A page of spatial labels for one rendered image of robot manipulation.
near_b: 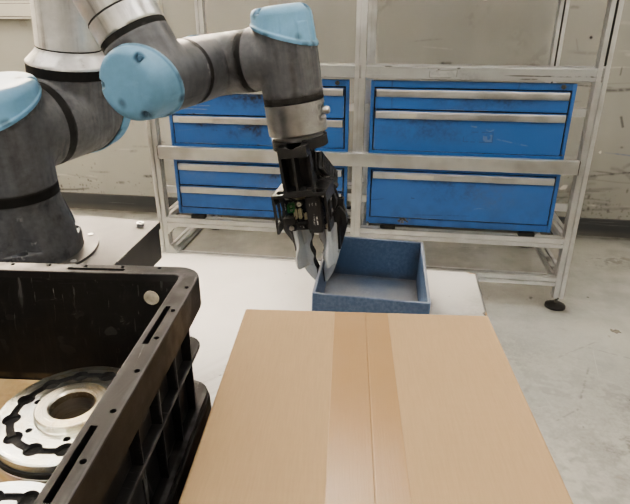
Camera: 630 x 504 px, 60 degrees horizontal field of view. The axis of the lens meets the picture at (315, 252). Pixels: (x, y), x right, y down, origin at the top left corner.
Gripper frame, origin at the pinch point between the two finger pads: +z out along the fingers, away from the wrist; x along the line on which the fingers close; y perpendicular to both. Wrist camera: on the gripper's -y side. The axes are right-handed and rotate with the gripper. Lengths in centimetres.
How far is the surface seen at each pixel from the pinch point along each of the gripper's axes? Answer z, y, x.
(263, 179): 22, -138, -52
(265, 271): 5.0, -11.4, -12.7
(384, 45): -19, -225, -5
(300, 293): 6.0, -4.7, -5.1
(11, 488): -11, 51, -8
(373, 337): -8.0, 31.2, 11.0
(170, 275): -16.9, 36.4, -3.0
